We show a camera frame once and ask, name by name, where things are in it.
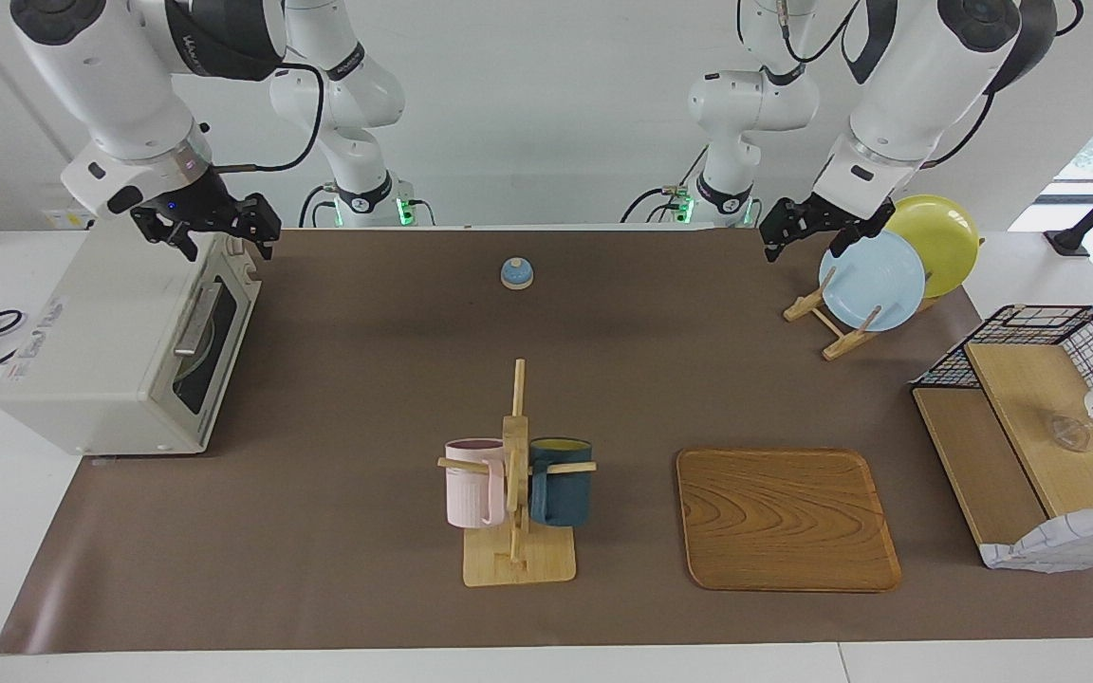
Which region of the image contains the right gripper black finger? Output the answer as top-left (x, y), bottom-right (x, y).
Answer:
top-left (241, 194), bottom-right (282, 260)
top-left (131, 211), bottom-right (198, 262)

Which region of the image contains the oven door with silver handle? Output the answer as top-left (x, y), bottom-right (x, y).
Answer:
top-left (156, 249), bottom-right (263, 423)

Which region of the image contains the pale green plate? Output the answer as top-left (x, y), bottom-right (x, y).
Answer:
top-left (174, 318), bottom-right (217, 382)

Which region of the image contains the cream toaster oven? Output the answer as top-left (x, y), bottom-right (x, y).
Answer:
top-left (0, 223), bottom-right (263, 456)

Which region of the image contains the light blue plate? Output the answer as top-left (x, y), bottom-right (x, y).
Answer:
top-left (818, 231), bottom-right (927, 333)

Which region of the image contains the yellow plate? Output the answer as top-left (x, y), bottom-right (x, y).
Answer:
top-left (886, 194), bottom-right (981, 299)

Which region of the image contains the wooden plate rack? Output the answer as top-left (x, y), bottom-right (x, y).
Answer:
top-left (784, 270), bottom-right (941, 361)

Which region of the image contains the brown wooden tray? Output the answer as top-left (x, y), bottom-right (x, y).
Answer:
top-left (676, 447), bottom-right (902, 594)

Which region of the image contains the small clear glass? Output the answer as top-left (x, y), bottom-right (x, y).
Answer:
top-left (1045, 413), bottom-right (1093, 452)

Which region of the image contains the brown table mat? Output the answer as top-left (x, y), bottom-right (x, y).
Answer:
top-left (0, 228), bottom-right (1093, 655)

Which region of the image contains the pink mug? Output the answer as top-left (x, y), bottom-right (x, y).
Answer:
top-left (444, 438), bottom-right (508, 529)

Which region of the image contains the dark blue mug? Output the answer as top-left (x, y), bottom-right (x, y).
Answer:
top-left (528, 437), bottom-right (595, 528)

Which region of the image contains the wooden mug tree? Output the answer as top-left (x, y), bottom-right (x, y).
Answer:
top-left (437, 359), bottom-right (598, 587)

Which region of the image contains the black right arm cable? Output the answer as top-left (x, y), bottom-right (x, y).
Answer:
top-left (214, 62), bottom-right (325, 175)

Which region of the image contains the wire and wood shelf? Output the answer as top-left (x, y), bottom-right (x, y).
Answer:
top-left (909, 305), bottom-right (1093, 570)

